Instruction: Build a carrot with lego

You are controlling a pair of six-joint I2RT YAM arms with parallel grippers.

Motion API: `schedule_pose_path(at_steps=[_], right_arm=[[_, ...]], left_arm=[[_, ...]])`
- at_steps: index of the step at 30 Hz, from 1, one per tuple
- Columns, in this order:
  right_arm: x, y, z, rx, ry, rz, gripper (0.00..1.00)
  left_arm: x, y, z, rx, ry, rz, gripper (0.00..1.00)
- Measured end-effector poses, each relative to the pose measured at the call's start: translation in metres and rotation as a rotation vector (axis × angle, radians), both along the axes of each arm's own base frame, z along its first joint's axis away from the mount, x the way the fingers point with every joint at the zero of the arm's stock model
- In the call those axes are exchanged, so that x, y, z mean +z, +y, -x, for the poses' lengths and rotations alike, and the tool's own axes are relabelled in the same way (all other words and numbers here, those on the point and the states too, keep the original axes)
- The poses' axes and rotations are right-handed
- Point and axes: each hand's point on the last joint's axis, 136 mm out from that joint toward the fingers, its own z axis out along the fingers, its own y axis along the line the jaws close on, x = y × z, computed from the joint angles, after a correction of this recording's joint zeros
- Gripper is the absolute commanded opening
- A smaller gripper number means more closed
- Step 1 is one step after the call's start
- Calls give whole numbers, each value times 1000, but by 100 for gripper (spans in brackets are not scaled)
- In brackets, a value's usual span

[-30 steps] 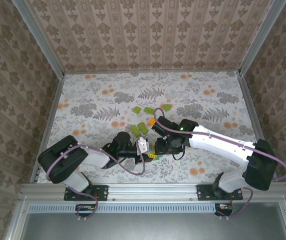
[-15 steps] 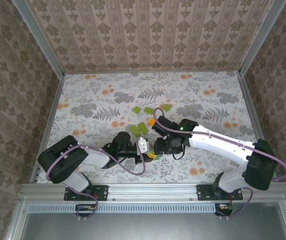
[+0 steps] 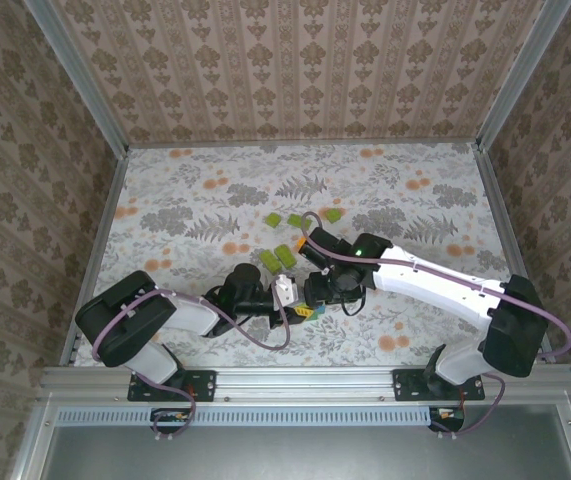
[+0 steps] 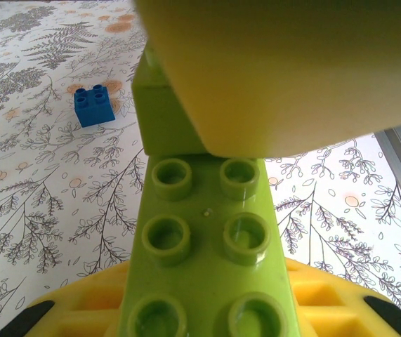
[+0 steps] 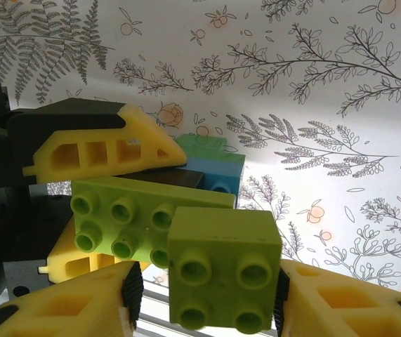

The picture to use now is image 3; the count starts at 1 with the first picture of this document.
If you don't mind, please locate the grey metal panel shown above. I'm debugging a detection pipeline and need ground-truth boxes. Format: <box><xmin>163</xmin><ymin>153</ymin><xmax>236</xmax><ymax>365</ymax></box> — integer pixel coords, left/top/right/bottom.
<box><xmin>39</xmin><ymin>404</ymin><xmax>571</xmax><ymax>480</ymax></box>

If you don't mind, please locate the small black electronics module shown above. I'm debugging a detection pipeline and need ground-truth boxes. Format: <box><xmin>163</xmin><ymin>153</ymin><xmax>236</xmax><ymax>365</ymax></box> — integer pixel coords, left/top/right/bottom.
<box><xmin>150</xmin><ymin>407</ymin><xmax>192</xmax><ymax>435</ymax></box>
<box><xmin>427</xmin><ymin>405</ymin><xmax>467</xmax><ymax>434</ymax></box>

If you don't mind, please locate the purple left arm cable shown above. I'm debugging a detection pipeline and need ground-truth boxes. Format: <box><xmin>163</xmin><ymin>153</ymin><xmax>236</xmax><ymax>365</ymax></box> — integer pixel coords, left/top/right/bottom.
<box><xmin>92</xmin><ymin>288</ymin><xmax>292</xmax><ymax>445</ymax></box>

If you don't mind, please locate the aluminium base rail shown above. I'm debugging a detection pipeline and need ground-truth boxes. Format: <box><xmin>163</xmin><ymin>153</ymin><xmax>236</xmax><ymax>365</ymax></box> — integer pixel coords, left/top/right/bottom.
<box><xmin>39</xmin><ymin>363</ymin><xmax>571</xmax><ymax>407</ymax></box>

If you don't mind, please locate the white slotted cable duct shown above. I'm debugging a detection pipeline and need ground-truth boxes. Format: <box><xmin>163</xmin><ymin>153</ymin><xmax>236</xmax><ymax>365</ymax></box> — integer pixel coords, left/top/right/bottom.
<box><xmin>57</xmin><ymin>405</ymin><xmax>434</xmax><ymax>428</ymax></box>

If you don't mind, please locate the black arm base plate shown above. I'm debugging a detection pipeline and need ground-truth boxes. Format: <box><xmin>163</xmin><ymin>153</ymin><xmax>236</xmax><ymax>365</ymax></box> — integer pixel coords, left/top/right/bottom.
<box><xmin>392</xmin><ymin>367</ymin><xmax>487</xmax><ymax>403</ymax></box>
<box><xmin>127</xmin><ymin>368</ymin><xmax>217</xmax><ymax>403</ymax></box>

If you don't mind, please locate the thin aluminium table edge rail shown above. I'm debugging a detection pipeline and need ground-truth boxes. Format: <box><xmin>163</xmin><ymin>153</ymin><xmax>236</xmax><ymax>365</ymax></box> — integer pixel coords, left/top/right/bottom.
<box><xmin>127</xmin><ymin>140</ymin><xmax>481</xmax><ymax>150</ymax></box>

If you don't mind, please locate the aluminium frame post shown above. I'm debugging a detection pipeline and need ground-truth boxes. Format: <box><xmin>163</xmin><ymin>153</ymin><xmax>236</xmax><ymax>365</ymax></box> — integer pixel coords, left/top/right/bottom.
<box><xmin>475</xmin><ymin>0</ymin><xmax>571</xmax><ymax>154</ymax></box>
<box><xmin>23</xmin><ymin>0</ymin><xmax>131</xmax><ymax>157</ymax></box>

